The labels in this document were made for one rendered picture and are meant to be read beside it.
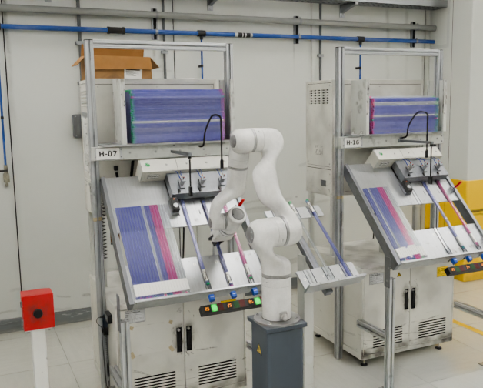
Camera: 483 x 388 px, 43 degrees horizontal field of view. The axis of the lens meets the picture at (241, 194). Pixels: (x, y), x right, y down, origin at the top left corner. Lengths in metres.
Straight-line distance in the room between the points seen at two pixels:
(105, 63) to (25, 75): 1.21
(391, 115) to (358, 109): 0.20
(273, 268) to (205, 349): 0.99
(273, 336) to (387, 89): 2.07
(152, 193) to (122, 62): 0.77
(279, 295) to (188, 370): 1.00
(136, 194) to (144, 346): 0.76
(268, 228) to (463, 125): 3.51
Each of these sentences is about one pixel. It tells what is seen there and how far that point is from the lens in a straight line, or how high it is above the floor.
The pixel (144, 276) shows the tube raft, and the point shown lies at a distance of 2.83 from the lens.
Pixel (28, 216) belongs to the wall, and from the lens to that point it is 4.59.
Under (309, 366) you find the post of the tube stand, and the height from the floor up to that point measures 0.23.
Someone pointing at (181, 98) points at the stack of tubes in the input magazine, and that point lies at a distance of 3.18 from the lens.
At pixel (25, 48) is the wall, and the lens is 4.56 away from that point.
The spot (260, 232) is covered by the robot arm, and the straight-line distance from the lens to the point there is 2.37.
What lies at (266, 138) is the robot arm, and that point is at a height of 1.43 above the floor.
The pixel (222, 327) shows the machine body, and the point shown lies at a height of 0.42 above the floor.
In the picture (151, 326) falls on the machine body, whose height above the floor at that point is 0.49.
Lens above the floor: 1.56
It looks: 8 degrees down
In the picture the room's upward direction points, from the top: 1 degrees counter-clockwise
